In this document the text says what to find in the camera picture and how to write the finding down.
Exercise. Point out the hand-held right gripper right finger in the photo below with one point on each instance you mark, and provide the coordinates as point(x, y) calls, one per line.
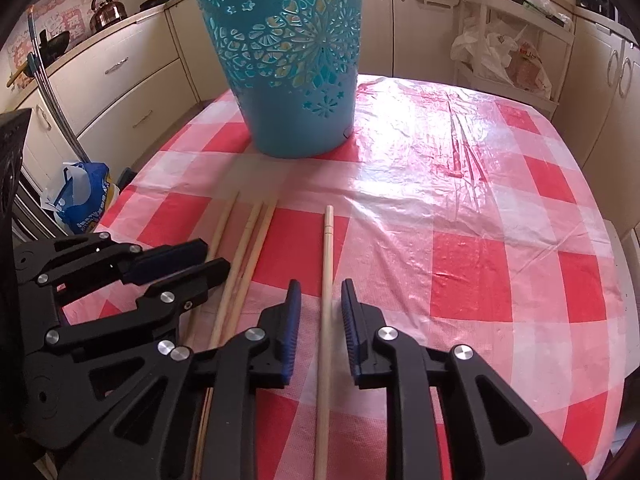
point(350, 335)

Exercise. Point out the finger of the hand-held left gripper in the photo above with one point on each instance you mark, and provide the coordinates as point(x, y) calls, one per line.
point(165, 260)
point(150, 310)

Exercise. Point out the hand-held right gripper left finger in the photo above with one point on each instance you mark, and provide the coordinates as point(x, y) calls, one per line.
point(290, 335)

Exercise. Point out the blue perforated plastic basket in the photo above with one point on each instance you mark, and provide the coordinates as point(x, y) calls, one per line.
point(300, 125)

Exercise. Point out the blue white bag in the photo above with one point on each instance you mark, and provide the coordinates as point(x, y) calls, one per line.
point(85, 205)

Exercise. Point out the red checked plastic tablecloth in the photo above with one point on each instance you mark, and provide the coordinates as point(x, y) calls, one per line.
point(450, 210)

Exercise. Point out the blue grey mop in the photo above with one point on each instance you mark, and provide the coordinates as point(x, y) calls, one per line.
point(62, 120)

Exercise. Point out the white drawer cabinet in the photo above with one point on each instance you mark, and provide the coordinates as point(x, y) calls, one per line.
point(125, 90)

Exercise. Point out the black wok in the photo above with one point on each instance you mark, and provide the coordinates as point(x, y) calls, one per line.
point(52, 47)

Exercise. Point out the steel kettle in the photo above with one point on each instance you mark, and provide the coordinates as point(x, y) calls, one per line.
point(107, 15)

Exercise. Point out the white storage cart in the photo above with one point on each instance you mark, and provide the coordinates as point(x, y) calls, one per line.
point(545, 105)

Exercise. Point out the white door cabinet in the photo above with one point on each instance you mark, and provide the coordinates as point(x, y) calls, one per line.
point(387, 35)
point(600, 110)

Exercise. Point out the white plastic bag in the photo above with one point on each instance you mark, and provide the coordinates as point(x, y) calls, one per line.
point(480, 55)

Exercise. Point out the printed beige plastic bag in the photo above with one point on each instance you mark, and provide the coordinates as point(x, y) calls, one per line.
point(530, 67)

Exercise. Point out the pink wall stickers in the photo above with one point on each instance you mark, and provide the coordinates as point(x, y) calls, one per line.
point(65, 20)

